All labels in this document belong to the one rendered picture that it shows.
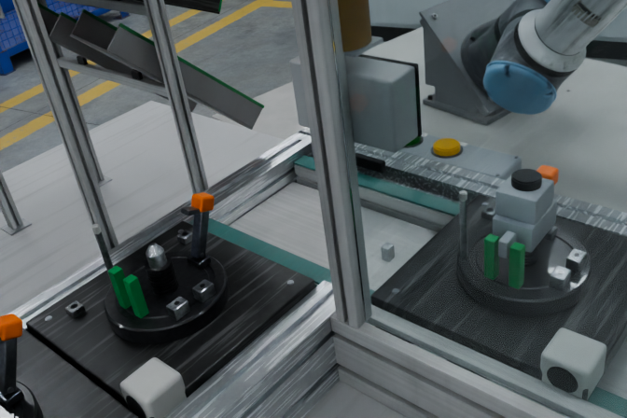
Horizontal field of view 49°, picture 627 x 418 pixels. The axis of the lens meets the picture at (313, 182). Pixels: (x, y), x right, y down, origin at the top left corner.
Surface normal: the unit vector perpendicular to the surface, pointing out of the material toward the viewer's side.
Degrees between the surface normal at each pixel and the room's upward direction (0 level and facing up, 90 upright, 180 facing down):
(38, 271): 0
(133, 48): 90
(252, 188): 90
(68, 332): 0
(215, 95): 90
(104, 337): 0
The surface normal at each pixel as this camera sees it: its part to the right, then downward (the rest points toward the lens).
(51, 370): -0.13, -0.85
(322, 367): 0.75, 0.26
